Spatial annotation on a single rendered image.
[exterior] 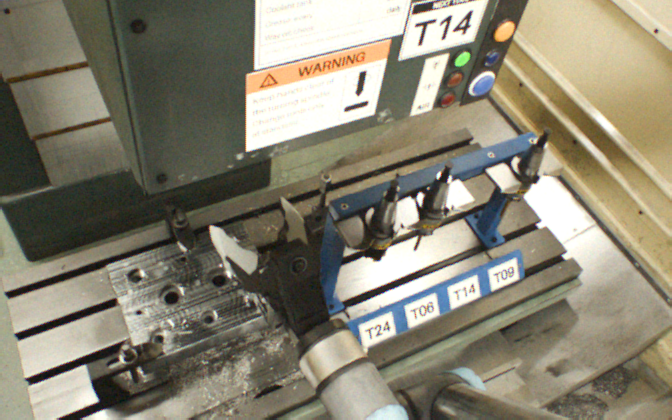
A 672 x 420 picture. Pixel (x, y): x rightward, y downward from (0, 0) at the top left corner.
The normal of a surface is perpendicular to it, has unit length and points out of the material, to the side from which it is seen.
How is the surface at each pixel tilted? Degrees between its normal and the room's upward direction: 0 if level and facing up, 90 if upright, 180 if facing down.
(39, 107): 90
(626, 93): 90
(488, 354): 7
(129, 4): 90
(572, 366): 24
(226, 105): 90
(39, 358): 0
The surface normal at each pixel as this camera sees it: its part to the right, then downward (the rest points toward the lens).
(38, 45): 0.46, 0.74
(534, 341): -0.25, -0.43
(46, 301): 0.11, -0.61
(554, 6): -0.88, 0.30
